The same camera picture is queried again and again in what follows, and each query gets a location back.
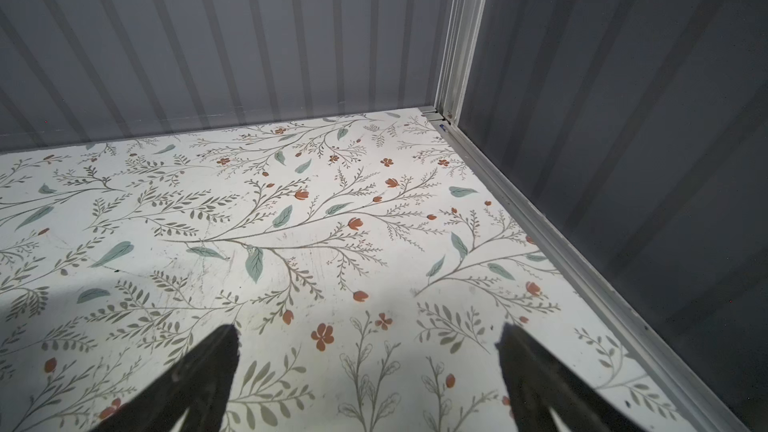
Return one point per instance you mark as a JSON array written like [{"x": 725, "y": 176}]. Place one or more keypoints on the aluminium frame corner post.
[{"x": 464, "y": 24}]

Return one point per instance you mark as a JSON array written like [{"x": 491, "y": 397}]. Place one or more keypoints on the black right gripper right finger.
[{"x": 540, "y": 387}]

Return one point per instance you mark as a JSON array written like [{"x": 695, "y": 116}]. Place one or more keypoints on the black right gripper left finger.
[{"x": 192, "y": 395}]

